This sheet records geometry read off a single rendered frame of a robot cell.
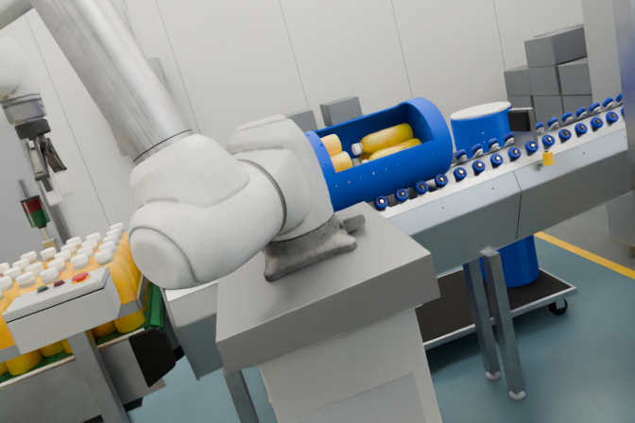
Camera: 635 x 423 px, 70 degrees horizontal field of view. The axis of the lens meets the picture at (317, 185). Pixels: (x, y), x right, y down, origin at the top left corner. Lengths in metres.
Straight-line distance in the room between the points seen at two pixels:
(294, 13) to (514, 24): 2.49
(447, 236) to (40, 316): 1.17
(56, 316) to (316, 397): 0.59
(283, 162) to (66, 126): 4.32
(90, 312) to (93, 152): 3.89
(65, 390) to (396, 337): 0.84
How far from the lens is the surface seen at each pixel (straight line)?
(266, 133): 0.79
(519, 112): 1.82
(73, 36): 0.75
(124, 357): 1.31
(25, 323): 1.17
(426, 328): 2.27
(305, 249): 0.83
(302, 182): 0.79
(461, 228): 1.59
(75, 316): 1.15
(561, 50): 4.59
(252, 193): 0.70
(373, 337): 0.86
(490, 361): 2.12
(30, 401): 1.38
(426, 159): 1.46
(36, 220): 1.80
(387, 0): 5.15
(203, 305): 1.36
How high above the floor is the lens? 1.39
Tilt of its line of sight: 13 degrees down
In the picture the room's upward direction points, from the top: 16 degrees counter-clockwise
